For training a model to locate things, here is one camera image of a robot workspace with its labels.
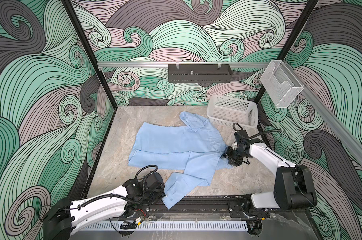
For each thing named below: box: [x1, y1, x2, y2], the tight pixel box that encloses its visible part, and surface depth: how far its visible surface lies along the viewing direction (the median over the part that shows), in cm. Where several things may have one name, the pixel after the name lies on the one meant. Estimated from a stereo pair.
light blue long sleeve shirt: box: [128, 111, 233, 209], surface depth 94 cm
